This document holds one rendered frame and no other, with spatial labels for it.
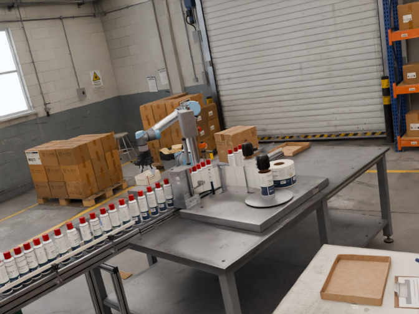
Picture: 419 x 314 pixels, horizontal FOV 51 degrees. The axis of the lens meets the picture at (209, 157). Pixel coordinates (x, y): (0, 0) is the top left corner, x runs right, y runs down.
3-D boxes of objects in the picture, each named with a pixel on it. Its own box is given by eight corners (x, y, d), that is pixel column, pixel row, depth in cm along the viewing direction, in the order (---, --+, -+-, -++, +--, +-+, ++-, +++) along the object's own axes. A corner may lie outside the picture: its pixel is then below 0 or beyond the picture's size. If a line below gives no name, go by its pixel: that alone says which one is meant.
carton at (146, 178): (148, 185, 340) (146, 176, 339) (136, 185, 347) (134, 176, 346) (161, 179, 353) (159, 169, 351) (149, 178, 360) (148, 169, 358)
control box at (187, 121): (185, 138, 318) (179, 113, 313) (181, 135, 334) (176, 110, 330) (199, 135, 320) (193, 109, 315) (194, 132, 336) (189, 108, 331)
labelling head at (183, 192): (186, 209, 293) (179, 172, 287) (173, 207, 302) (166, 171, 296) (201, 201, 303) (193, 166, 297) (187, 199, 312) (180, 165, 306)
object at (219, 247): (225, 272, 218) (224, 268, 218) (70, 228, 322) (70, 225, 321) (390, 149, 361) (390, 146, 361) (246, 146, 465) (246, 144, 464)
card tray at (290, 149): (292, 156, 388) (292, 151, 387) (269, 155, 406) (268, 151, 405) (310, 146, 409) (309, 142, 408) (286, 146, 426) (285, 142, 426)
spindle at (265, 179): (270, 200, 278) (263, 156, 271) (259, 199, 285) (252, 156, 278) (278, 195, 284) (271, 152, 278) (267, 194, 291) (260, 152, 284)
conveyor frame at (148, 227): (140, 235, 279) (139, 228, 278) (130, 232, 287) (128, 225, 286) (284, 156, 392) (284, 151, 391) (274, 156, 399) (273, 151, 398)
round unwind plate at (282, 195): (275, 210, 264) (275, 209, 263) (235, 205, 285) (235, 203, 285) (302, 192, 285) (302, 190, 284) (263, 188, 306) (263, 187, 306)
